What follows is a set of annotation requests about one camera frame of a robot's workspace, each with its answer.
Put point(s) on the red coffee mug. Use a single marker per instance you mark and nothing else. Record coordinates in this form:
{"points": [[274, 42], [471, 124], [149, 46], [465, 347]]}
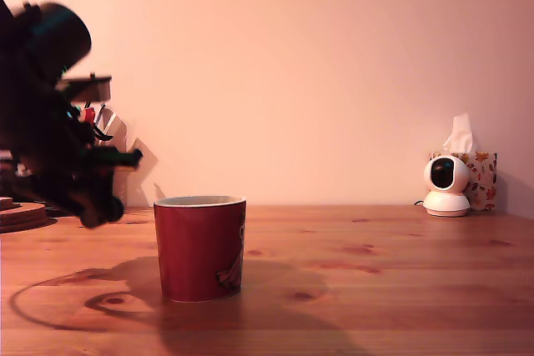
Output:
{"points": [[198, 247]]}

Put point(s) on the round cork trivet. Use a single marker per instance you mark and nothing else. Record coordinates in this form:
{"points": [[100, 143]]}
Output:
{"points": [[29, 219], [21, 229], [25, 208]]}

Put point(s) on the square cork coaster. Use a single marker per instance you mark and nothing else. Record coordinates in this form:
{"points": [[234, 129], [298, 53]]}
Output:
{"points": [[10, 207], [5, 201]]}

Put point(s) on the red and white packet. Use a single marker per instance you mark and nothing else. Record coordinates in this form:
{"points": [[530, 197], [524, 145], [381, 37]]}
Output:
{"points": [[89, 116]]}

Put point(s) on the white tissue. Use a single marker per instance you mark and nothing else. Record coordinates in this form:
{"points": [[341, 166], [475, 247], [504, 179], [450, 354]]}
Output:
{"points": [[459, 135]]}

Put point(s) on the leaf print tissue box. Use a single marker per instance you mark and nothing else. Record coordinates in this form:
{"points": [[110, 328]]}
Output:
{"points": [[485, 181]]}

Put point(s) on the small white round camera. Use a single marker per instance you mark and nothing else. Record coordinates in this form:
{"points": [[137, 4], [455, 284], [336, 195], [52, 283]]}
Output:
{"points": [[445, 204]]}

